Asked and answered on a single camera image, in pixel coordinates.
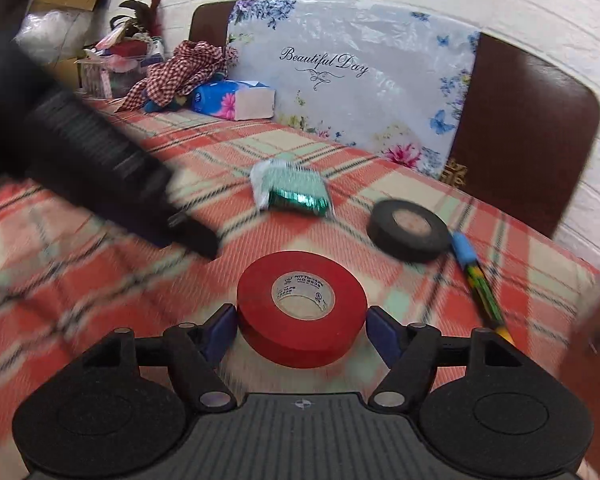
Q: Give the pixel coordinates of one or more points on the brown box with white inside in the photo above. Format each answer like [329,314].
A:
[597,320]

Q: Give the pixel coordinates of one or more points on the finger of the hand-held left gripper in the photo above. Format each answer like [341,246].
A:
[196,236]

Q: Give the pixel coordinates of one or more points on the blue floral tissue pack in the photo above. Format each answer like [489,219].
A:
[232,99]

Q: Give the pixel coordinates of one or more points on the dark feather ornament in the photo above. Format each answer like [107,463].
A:
[147,10]

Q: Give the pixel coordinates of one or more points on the clear plastic bag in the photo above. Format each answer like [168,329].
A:
[50,30]

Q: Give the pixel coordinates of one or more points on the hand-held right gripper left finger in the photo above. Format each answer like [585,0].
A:
[223,325]

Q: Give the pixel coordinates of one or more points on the black tape roll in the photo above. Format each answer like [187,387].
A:
[411,230]

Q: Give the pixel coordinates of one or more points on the red checkered cloth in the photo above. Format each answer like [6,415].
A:
[180,72]

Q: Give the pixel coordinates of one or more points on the brown box lid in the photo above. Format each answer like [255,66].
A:
[522,135]

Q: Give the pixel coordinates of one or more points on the red tape roll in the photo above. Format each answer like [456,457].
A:
[300,310]

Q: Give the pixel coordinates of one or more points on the floral bedding in plastic wrap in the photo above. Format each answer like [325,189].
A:
[350,75]

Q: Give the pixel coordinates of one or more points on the plaid blanket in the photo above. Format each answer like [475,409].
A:
[105,280]

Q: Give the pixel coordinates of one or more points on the green and white snack packet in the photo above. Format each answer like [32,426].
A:
[292,191]

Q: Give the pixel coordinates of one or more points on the clear plastic box with clutter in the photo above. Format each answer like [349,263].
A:
[105,67]

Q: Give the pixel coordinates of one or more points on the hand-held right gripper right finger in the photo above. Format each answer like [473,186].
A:
[381,334]

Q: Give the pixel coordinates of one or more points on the multicolour pen with blue grip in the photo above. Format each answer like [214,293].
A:
[480,285]

